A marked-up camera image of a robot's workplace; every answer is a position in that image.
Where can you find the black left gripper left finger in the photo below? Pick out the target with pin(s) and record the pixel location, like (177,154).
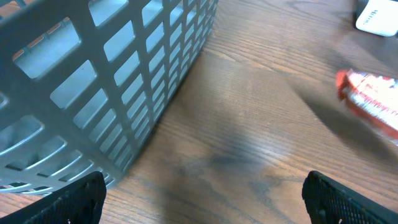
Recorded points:
(79,202)

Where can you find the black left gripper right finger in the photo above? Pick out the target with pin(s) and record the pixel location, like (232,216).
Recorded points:
(328,201)

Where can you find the grey plastic mesh basket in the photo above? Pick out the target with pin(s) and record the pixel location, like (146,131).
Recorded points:
(84,82)

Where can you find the red chocolate bar wrapper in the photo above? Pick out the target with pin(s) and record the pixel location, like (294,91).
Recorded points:
(371,97)

